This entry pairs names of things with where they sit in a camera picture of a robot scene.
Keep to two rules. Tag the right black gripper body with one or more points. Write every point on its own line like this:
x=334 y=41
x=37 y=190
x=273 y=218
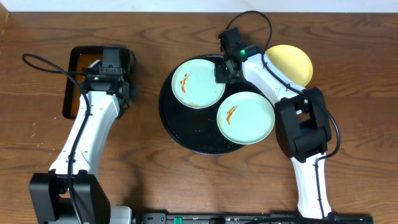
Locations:
x=223 y=74

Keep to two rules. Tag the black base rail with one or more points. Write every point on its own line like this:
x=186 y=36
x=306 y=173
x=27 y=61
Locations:
x=293 y=218

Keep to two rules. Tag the light green plate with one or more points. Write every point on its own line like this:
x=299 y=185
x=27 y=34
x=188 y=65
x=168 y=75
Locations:
x=245 y=118
x=194 y=85

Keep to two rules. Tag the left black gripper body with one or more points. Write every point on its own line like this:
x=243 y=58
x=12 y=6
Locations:
x=111 y=71

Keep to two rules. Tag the round black serving tray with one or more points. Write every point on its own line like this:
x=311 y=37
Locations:
x=197 y=129

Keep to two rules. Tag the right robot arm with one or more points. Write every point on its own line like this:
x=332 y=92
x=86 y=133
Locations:
x=302 y=122

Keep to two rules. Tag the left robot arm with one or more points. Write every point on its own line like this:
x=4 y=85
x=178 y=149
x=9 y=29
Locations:
x=70 y=192

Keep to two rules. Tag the yellow plate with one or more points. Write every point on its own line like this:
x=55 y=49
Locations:
x=293 y=62

